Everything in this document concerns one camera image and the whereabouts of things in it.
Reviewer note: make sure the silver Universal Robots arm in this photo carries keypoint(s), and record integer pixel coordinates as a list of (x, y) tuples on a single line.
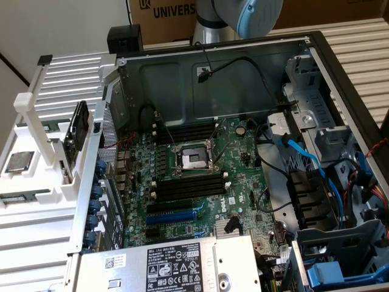
[(212, 12)]

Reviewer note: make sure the black RAM slot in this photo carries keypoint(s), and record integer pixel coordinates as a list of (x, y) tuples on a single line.
[(188, 130), (188, 125), (188, 134)]

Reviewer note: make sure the black-latched RAM slot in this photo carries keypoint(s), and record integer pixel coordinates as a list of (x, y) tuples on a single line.
[(191, 179), (191, 188)]

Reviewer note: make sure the white-latched RAM slot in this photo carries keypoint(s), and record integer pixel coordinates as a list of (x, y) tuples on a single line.
[(191, 193), (191, 183)]

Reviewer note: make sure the CPU socket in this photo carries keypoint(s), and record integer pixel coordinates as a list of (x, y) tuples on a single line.
[(194, 158)]

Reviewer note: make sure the thin metal locking lever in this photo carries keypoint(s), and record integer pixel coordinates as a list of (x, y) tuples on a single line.
[(220, 141), (165, 131)]

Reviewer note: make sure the round coin battery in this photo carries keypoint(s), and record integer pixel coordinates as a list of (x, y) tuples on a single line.
[(240, 130)]

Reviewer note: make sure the green Dell motherboard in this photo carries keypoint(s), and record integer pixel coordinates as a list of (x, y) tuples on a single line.
[(243, 188)]

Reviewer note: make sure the long black expansion slot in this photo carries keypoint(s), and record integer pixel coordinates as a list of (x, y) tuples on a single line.
[(170, 207)]

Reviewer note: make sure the open PC case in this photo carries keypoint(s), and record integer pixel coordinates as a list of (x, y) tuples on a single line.
[(164, 85)]

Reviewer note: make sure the tall silver port block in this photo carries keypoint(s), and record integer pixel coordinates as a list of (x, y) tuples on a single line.
[(124, 156), (123, 168)]

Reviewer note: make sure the blue expansion slot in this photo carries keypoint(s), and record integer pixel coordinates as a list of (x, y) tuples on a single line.
[(170, 217)]

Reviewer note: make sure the silver USB port block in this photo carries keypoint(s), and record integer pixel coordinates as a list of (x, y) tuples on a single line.
[(122, 190), (121, 179)]

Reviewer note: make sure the silver ribbed heat sink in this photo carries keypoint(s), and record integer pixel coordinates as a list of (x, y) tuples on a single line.
[(220, 228)]

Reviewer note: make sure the blue slot cover clip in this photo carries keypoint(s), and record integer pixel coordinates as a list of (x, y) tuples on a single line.
[(101, 168), (93, 221), (95, 206), (91, 238), (97, 190)]

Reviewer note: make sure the short black expansion slot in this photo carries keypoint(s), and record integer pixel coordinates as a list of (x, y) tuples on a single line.
[(152, 233)]

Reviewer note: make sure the black card in rack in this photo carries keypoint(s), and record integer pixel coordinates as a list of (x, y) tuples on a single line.
[(79, 127)]

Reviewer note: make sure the grey metal disk bay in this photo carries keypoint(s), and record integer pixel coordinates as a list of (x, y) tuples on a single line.
[(307, 100)]

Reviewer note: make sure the printed cardboard box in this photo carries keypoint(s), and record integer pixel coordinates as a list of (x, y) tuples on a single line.
[(164, 27)]

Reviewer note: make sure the green graphics card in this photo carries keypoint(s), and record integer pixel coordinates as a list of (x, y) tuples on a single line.
[(69, 152)]

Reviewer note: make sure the black box device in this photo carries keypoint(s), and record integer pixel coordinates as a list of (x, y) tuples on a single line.
[(124, 39)]

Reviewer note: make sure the silver power supply unit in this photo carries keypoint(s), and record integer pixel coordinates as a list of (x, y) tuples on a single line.
[(121, 273)]

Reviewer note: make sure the white parts rack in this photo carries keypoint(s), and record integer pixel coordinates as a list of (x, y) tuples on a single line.
[(36, 182)]

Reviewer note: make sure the blue-grey metal disk bay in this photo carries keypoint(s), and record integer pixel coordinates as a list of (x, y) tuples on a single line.
[(334, 240)]

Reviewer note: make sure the black rack end cap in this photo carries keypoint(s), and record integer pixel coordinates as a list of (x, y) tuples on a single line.
[(44, 60)]

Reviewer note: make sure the silver CPU chip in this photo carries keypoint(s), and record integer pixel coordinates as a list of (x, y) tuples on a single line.
[(20, 161)]

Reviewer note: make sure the blue plastic bay latch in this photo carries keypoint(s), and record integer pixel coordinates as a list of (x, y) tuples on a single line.
[(326, 273)]

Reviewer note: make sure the plain brown cardboard box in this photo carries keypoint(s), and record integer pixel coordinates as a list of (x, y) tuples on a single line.
[(334, 12)]

